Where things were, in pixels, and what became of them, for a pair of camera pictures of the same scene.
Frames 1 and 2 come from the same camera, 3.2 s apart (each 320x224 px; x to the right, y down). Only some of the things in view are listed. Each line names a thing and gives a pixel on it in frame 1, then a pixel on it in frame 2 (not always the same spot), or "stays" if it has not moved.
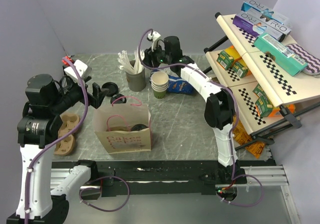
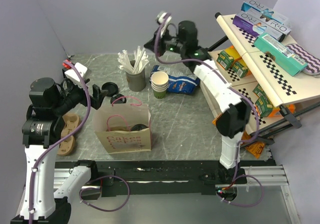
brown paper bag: (123, 128) stays
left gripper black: (97, 95) stays
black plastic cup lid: (138, 127) stays
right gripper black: (149, 55) to (160, 41)
